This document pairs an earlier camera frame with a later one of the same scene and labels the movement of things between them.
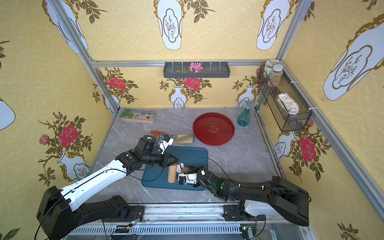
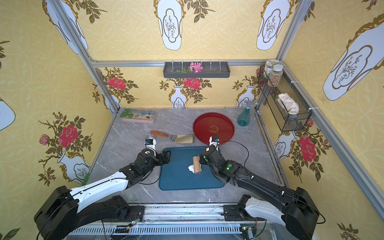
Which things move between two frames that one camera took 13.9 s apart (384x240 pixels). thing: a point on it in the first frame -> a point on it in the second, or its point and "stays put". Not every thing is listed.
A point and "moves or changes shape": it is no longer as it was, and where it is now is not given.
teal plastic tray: (157, 177) moves or changes shape
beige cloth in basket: (291, 106) stays put
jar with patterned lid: (268, 66) stays put
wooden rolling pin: (172, 173) -> (196, 164)
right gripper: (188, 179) -> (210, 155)
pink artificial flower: (195, 67) stays put
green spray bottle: (244, 117) stays put
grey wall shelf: (216, 69) stays put
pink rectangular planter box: (138, 116) stays put
